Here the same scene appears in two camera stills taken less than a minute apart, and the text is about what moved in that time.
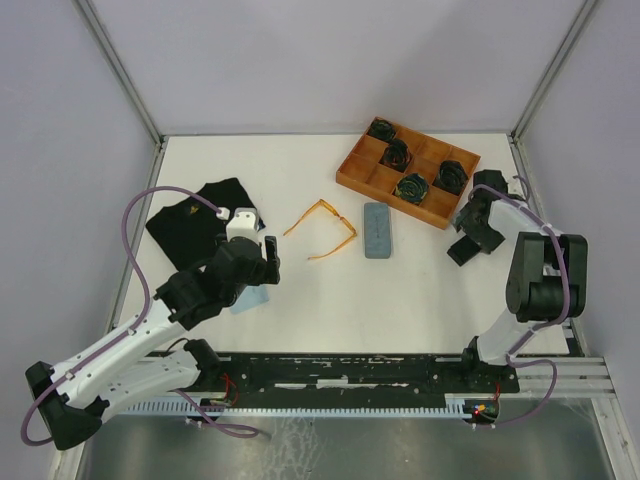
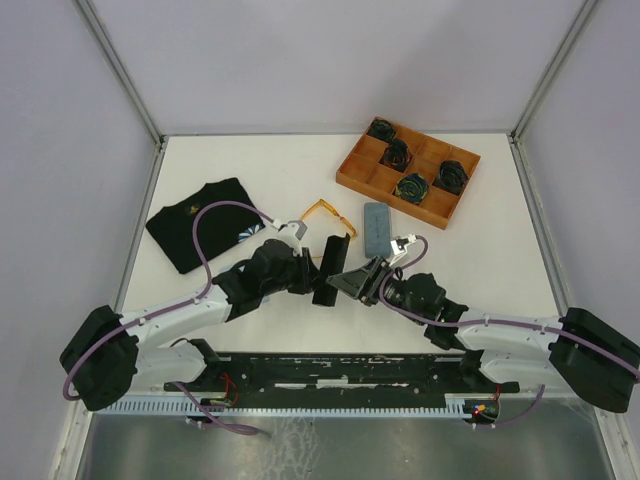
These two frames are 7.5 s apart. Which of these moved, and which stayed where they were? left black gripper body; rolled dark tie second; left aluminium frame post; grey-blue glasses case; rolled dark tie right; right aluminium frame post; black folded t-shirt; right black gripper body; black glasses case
Moved: left black gripper body; right black gripper body; black glasses case
Stayed: right aluminium frame post; rolled dark tie right; left aluminium frame post; black folded t-shirt; grey-blue glasses case; rolled dark tie second
